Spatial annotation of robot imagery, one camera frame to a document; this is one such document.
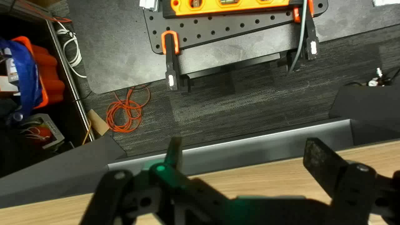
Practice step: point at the orange padded bag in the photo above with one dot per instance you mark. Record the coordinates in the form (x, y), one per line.
(50, 82)

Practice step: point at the small box with red contents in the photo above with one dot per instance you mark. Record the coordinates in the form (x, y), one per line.
(41, 131)

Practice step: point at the orange spirit level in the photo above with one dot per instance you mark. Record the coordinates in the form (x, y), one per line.
(208, 7)

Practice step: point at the white paper sheet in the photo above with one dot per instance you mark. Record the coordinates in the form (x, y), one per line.
(149, 3)
(388, 2)

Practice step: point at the orange and black clamp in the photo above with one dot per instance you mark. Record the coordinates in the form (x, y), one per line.
(313, 41)
(171, 66)

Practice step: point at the grey table side panel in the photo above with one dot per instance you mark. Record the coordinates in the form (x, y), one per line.
(250, 150)

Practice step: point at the cardboard piece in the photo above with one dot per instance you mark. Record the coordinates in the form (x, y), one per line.
(98, 123)

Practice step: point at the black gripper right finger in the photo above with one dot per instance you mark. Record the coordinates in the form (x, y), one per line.
(323, 160)

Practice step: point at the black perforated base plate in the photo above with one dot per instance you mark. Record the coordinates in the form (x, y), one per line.
(233, 31)

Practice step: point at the black cloth table cover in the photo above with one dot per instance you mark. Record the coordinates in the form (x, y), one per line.
(366, 112)

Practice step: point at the silver metal rail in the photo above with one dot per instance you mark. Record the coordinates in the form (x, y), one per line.
(71, 82)

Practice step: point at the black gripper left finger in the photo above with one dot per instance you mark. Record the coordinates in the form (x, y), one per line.
(174, 153)

